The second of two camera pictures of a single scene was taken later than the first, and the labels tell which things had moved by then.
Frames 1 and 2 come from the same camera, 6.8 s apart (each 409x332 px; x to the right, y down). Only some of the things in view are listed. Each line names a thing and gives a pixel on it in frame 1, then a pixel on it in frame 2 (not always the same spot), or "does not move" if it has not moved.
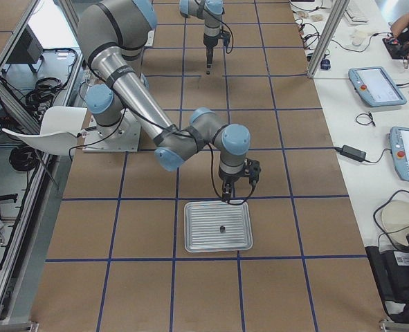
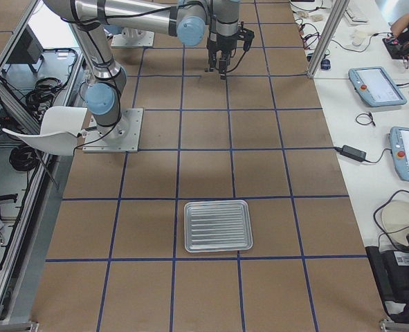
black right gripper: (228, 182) to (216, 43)
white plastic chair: (60, 128) does not move
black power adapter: (352, 153) does not move
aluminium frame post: (339, 7) does not move
